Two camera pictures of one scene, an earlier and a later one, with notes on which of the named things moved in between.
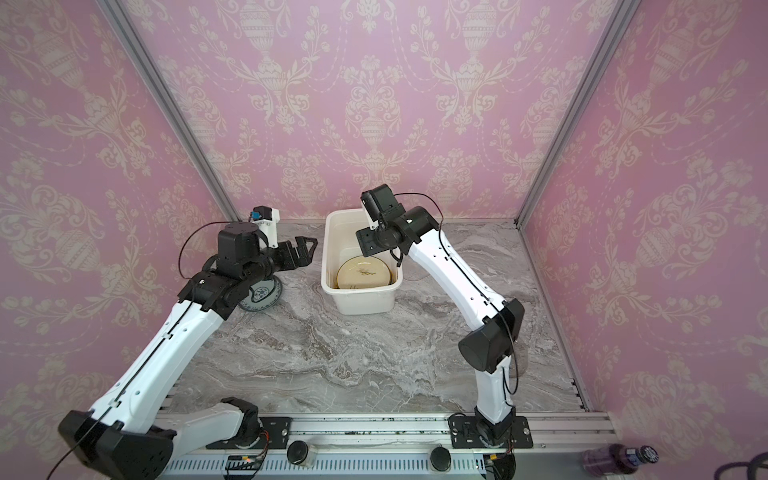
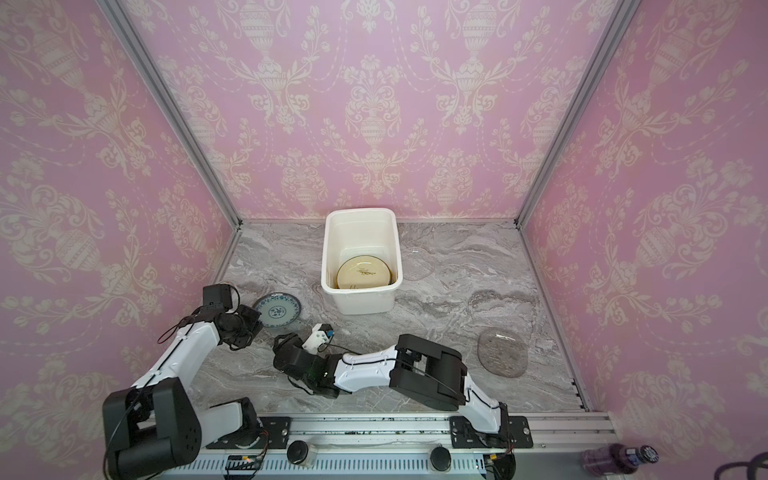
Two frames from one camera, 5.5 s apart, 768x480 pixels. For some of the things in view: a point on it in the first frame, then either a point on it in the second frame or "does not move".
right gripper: (372, 241) to (285, 352)
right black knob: (440, 459) does not move
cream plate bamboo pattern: (362, 272) does not move
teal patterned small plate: (263, 295) to (278, 309)
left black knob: (297, 452) does not move
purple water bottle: (617, 459) does not move
